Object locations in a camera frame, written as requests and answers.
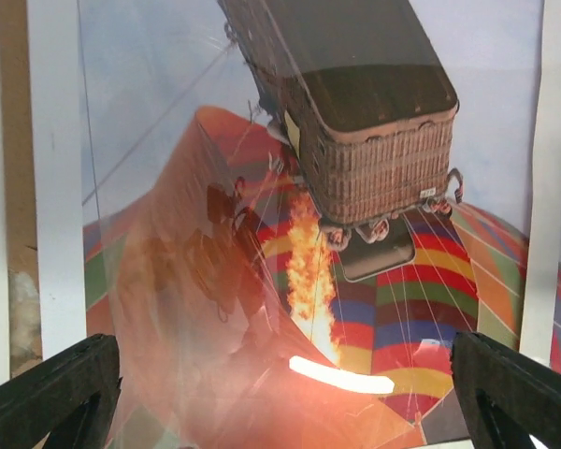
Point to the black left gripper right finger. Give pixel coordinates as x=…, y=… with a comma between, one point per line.
x=507, y=398

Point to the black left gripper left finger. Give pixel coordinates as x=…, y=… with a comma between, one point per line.
x=67, y=401

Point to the hot air balloon photo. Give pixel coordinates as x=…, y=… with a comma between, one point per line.
x=308, y=210

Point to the white photo mat board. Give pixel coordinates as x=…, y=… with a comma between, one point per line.
x=56, y=187

